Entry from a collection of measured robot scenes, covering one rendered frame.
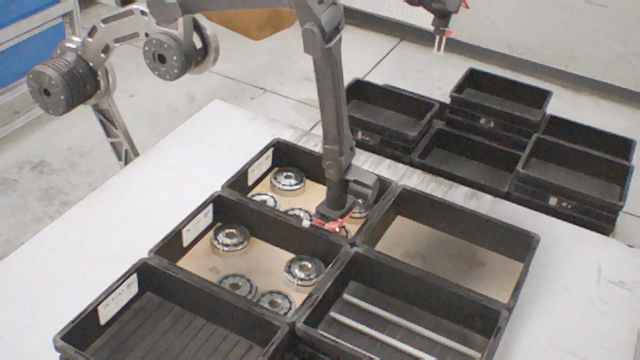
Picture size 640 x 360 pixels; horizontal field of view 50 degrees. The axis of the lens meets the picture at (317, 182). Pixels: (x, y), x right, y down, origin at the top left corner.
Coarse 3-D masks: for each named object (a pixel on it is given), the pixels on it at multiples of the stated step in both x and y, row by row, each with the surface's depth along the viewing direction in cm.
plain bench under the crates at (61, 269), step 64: (192, 128) 246; (256, 128) 249; (128, 192) 215; (192, 192) 217; (448, 192) 228; (64, 256) 191; (128, 256) 193; (576, 256) 207; (0, 320) 172; (64, 320) 174; (512, 320) 185; (576, 320) 187
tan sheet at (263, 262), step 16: (208, 240) 182; (256, 240) 183; (192, 256) 177; (208, 256) 177; (240, 256) 178; (256, 256) 178; (272, 256) 179; (288, 256) 179; (208, 272) 173; (224, 272) 173; (256, 272) 174; (272, 272) 174; (272, 288) 170; (288, 288) 170
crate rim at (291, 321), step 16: (224, 192) 182; (256, 208) 178; (160, 240) 166; (336, 240) 171; (336, 256) 166; (192, 272) 158; (224, 288) 155; (256, 304) 153; (304, 304) 153; (288, 320) 149
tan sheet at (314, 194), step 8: (264, 184) 202; (312, 184) 204; (320, 184) 204; (272, 192) 200; (304, 192) 201; (312, 192) 201; (320, 192) 201; (280, 200) 197; (288, 200) 197; (296, 200) 198; (304, 200) 198; (312, 200) 198; (320, 200) 199; (280, 208) 195; (312, 208) 195; (352, 232) 189
